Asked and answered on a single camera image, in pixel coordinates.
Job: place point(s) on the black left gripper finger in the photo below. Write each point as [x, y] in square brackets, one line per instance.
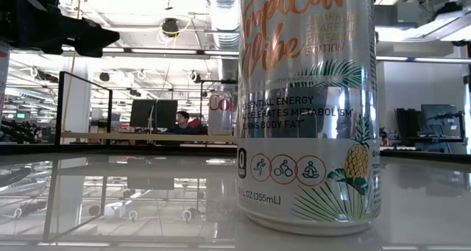
[95, 37]

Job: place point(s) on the silver Diet Coke can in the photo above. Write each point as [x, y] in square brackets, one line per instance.
[220, 118]

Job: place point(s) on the Celsius Tropical Vibe can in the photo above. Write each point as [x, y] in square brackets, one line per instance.
[309, 133]

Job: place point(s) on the white Celsius can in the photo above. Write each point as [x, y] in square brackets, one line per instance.
[3, 78]

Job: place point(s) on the long ceiling light strip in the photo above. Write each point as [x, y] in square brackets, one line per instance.
[165, 51]

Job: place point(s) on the black monitor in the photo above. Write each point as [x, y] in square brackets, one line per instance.
[167, 109]
[141, 113]

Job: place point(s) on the person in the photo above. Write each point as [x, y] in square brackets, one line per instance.
[182, 118]

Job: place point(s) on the dark desk monitor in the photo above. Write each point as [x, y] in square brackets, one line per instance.
[438, 115]

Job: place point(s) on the black ceiling camera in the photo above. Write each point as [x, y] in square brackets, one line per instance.
[170, 27]

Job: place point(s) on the black aluminium table frame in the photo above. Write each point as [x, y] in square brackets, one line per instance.
[110, 149]

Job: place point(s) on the silver ventilation duct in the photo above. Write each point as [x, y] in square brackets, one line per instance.
[224, 15]

